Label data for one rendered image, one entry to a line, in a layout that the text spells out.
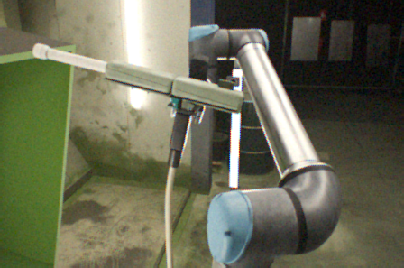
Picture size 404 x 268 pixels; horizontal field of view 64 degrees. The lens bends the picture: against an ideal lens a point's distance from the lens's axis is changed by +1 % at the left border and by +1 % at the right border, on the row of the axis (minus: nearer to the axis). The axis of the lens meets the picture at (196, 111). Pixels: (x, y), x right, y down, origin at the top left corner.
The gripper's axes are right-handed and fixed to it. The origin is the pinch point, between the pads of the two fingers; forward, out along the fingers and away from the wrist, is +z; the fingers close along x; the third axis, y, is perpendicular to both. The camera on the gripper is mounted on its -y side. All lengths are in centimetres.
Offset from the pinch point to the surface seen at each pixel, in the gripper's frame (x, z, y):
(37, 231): 71, -62, 107
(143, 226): 35, -156, 162
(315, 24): -147, -692, -34
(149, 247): 23, -132, 160
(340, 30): -202, -695, -34
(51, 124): 67, -61, 45
